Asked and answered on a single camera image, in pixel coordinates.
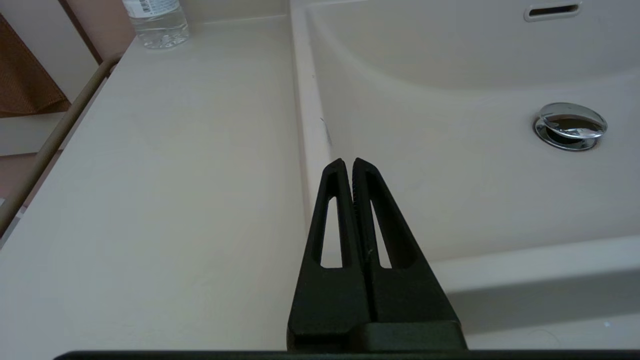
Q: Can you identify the chrome drain stopper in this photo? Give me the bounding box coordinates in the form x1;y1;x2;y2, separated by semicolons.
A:
532;102;609;152

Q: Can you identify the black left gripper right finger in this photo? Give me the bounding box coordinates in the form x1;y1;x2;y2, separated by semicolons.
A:
351;157;462;326

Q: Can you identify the clear bottle with white label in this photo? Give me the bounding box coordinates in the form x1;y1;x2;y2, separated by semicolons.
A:
122;0;191;50

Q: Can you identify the white ceramic sink basin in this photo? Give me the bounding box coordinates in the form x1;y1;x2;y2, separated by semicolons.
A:
290;0;640;336

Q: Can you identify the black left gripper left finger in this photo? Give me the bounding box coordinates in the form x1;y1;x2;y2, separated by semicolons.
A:
286;158;372;352

